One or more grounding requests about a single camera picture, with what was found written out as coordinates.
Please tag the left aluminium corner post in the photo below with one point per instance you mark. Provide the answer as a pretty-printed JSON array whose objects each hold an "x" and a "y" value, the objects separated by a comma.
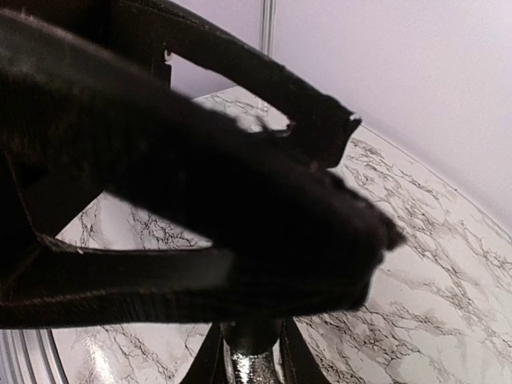
[{"x": 268, "y": 18}]

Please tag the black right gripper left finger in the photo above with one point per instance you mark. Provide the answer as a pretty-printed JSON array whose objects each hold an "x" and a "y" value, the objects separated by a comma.
[{"x": 208, "y": 365}]

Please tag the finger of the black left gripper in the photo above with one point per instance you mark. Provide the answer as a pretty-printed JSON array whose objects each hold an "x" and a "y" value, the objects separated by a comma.
[
  {"x": 287, "y": 236},
  {"x": 143, "y": 30}
]

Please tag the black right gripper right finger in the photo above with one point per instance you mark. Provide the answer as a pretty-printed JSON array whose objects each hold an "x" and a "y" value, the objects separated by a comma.
[{"x": 298, "y": 363}]

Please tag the aluminium front rail frame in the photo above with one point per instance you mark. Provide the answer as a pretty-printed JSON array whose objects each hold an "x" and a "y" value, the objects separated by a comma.
[{"x": 30, "y": 356}]

